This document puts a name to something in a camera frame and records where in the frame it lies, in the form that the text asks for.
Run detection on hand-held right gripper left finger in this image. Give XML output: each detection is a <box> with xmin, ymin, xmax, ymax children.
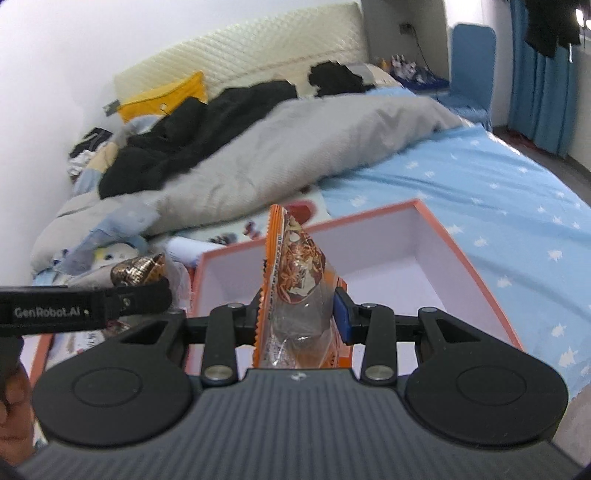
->
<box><xmin>117</xmin><ymin>291</ymin><xmax>265</xmax><ymax>387</ymax></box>

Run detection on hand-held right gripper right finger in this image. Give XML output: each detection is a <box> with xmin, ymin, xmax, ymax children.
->
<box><xmin>333</xmin><ymin>286</ymin><xmax>481</xmax><ymax>384</ymax></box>

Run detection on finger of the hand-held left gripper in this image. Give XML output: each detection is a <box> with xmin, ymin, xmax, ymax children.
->
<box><xmin>105</xmin><ymin>278</ymin><xmax>173</xmax><ymax>320</ymax></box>

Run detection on brown snack packet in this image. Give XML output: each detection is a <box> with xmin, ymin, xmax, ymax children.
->
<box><xmin>110</xmin><ymin>252</ymin><xmax>192</xmax><ymax>319</ymax></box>

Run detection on orange snack packet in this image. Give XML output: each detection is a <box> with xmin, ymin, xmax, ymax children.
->
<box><xmin>252</xmin><ymin>204</ymin><xmax>354</xmax><ymax>370</ymax></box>

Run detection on pink cardboard box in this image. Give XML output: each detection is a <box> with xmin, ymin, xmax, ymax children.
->
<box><xmin>187</xmin><ymin>198</ymin><xmax>525</xmax><ymax>370</ymax></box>

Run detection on person's left hand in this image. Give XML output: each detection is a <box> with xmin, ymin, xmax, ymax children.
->
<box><xmin>0</xmin><ymin>364</ymin><xmax>44</xmax><ymax>467</ymax></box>

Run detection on pink box lid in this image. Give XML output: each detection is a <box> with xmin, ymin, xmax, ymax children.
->
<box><xmin>21</xmin><ymin>333</ymin><xmax>56</xmax><ymax>393</ymax></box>

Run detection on plush penguin toy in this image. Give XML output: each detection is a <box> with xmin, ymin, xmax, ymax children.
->
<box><xmin>69</xmin><ymin>240</ymin><xmax>148</xmax><ymax>284</ymax></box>

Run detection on white spray bottle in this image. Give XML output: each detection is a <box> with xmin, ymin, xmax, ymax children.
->
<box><xmin>165</xmin><ymin>236</ymin><xmax>208</xmax><ymax>268</ymax></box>

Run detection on pile of clothes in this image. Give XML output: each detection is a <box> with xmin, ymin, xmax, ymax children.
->
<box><xmin>68</xmin><ymin>127</ymin><xmax>114</xmax><ymax>183</ymax></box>

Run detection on black jacket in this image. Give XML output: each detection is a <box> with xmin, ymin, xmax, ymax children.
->
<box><xmin>99</xmin><ymin>80</ymin><xmax>298</xmax><ymax>199</ymax></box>

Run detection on grey duvet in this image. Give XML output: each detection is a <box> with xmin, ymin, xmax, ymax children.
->
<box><xmin>30</xmin><ymin>92</ymin><xmax>462</xmax><ymax>273</ymax></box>

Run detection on blue star bedsheet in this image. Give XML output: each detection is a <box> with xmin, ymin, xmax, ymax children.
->
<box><xmin>318</xmin><ymin>88</ymin><xmax>583</xmax><ymax>402</ymax></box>

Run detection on yellow pillow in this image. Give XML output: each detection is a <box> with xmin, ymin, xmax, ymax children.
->
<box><xmin>117</xmin><ymin>71</ymin><xmax>208</xmax><ymax>123</ymax></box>

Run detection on black garment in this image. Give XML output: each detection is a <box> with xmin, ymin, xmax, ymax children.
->
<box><xmin>308</xmin><ymin>60</ymin><xmax>375</xmax><ymax>97</ymax></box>

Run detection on grey pillow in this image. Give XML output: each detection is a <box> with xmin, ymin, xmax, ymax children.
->
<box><xmin>351</xmin><ymin>62</ymin><xmax>402</xmax><ymax>90</ymax></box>

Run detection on bedside table with bottles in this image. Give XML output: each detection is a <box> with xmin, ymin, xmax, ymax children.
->
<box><xmin>376</xmin><ymin>53</ymin><xmax>451</xmax><ymax>90</ymax></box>

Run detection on cream quilted headboard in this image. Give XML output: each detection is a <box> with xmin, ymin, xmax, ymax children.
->
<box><xmin>113</xmin><ymin>2</ymin><xmax>370</xmax><ymax>100</ymax></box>

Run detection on blue chair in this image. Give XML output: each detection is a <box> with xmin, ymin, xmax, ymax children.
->
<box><xmin>436</xmin><ymin>23</ymin><xmax>497</xmax><ymax>132</ymax></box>

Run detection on grey wardrobe cabinet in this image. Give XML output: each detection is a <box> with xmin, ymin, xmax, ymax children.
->
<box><xmin>360</xmin><ymin>0</ymin><xmax>451</xmax><ymax>79</ymax></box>

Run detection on blue curtain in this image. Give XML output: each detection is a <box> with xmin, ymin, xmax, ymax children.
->
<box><xmin>505</xmin><ymin>0</ymin><xmax>583</xmax><ymax>160</ymax></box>

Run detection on hanging dark clothes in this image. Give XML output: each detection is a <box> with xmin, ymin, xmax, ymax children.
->
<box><xmin>524</xmin><ymin>0</ymin><xmax>583</xmax><ymax>58</ymax></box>

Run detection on black charger cable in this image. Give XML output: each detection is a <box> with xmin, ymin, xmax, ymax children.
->
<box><xmin>411</xmin><ymin>28</ymin><xmax>432</xmax><ymax>75</ymax></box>

